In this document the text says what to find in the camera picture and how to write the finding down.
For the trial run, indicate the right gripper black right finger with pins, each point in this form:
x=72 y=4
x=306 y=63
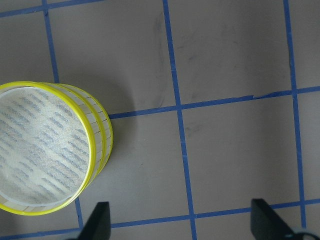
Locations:
x=266 y=224

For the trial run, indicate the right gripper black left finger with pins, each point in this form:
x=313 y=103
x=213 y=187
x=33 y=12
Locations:
x=98 y=226

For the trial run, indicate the yellow steamer layer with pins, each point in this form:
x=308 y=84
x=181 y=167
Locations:
x=99 y=121
x=48 y=147

